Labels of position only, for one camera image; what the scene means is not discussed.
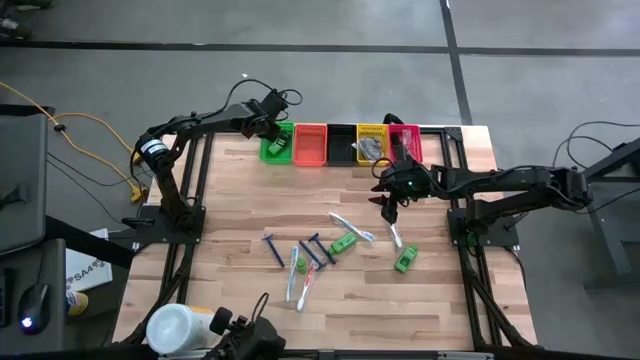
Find black camera device with cable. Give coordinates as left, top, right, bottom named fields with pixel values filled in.
left=202, top=292, right=287, bottom=360

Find white plastic jar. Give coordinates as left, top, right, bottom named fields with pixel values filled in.
left=145, top=303, right=219, bottom=356

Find red plastic basket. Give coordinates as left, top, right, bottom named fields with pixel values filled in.
left=388, top=123, right=424, bottom=165

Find red toothbrush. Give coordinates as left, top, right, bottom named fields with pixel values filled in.
left=296, top=259, right=319, bottom=312

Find white toothbrush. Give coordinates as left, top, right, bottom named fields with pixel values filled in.
left=387, top=222, right=404, bottom=250

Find black aluminium table frame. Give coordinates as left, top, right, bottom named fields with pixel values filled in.
left=117, top=122, right=534, bottom=351

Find grey side desk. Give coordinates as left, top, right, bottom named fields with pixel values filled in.
left=0, top=238, right=69, bottom=354

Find black plastic basket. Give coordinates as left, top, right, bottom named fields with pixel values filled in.
left=325, top=123, right=360, bottom=168

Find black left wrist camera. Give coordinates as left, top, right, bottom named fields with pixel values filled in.
left=264, top=88, right=291, bottom=119

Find black keyboard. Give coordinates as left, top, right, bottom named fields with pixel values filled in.
left=0, top=267, right=15, bottom=326

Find yellow extension cable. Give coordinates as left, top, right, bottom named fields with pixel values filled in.
left=52, top=112, right=149, bottom=165
left=0, top=81, right=149, bottom=201

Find orange plastic basket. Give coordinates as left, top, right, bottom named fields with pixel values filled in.
left=293, top=123, right=329, bottom=168

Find green plastic basket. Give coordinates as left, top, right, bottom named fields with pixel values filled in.
left=259, top=122, right=297, bottom=165

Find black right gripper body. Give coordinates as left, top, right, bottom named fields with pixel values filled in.
left=379, top=162, right=439, bottom=201

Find blue toothbrush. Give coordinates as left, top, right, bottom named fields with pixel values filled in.
left=284, top=244, right=300, bottom=304
left=327, top=211, right=377, bottom=243

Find dark blue disposable razor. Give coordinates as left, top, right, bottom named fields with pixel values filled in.
left=307, top=232, right=337, bottom=265
left=297, top=240, right=327, bottom=272
left=261, top=232, right=285, bottom=269

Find yellow plastic basket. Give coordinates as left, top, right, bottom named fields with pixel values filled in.
left=355, top=123, right=391, bottom=168

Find black metal stand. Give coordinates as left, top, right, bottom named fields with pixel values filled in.
left=582, top=137, right=640, bottom=291

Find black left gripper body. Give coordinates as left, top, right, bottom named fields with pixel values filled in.
left=242, top=102, right=281, bottom=141

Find black computer mouse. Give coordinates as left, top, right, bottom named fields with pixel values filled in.
left=18, top=283, right=51, bottom=335

